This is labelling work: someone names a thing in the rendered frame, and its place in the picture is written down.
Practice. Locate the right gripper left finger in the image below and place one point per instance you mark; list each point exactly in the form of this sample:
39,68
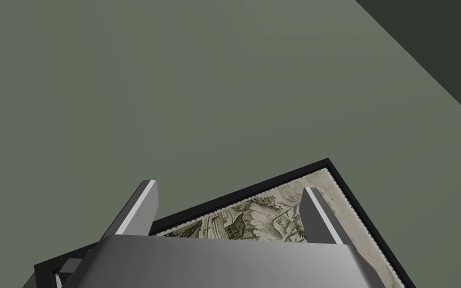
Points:
140,212

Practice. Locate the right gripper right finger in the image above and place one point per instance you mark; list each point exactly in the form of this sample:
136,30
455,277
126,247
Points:
318,222

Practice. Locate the black framed landscape picture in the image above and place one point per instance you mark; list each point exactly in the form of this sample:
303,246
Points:
254,216

